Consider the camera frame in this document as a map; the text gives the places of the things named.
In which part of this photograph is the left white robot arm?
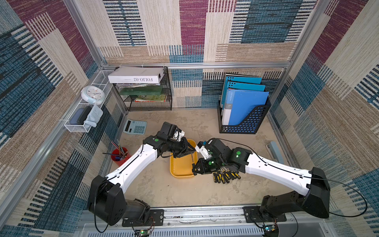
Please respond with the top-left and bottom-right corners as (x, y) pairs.
(87, 122), (195, 226)

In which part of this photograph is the light blue cloth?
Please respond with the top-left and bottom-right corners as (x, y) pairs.
(83, 105), (103, 129)

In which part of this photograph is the black perforated file holder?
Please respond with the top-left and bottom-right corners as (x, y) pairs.
(217, 98), (271, 134)

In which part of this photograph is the green book on shelf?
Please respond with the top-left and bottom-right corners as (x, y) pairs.
(119, 86), (163, 96)

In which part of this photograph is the blue front folder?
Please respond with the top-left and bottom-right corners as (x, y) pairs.
(222, 89), (269, 125)

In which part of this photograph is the red pen cup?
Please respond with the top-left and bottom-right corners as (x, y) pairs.
(103, 141), (131, 167)

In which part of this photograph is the teal calculator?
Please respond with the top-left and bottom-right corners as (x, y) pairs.
(123, 119), (147, 135)

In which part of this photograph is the black wire shelf rack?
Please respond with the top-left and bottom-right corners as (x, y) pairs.
(113, 67), (173, 112)

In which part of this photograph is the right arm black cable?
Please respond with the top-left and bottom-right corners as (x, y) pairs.
(217, 138), (368, 218)

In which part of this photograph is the white folio box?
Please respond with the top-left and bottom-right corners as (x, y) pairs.
(108, 67), (164, 84)

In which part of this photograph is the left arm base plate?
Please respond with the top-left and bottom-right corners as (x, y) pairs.
(121, 209), (164, 229)

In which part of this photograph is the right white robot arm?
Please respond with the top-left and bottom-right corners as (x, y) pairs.
(192, 138), (331, 219)

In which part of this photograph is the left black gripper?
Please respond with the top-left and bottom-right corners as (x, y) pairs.
(166, 137), (196, 158)

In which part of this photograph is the white round clock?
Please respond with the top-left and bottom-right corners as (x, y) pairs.
(81, 86), (105, 105)

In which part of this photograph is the yellow storage tray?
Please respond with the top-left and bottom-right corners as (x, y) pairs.
(170, 151), (198, 178)

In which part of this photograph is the teal middle folder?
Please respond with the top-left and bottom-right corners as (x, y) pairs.
(220, 81), (266, 108)

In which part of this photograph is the dark phone in basket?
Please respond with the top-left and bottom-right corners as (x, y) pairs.
(69, 106), (92, 125)

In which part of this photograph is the teal rear folder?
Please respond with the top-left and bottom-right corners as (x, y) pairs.
(220, 73), (263, 104)

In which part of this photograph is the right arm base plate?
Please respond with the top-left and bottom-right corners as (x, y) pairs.
(242, 206), (287, 223)

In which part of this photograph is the pile of file tools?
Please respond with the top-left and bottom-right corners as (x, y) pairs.
(213, 168), (241, 184)

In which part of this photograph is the teal folder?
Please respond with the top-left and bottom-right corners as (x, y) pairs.
(220, 81), (266, 108)
(220, 73), (263, 104)

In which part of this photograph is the white wire wall basket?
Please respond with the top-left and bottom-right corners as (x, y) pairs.
(64, 70), (113, 133)

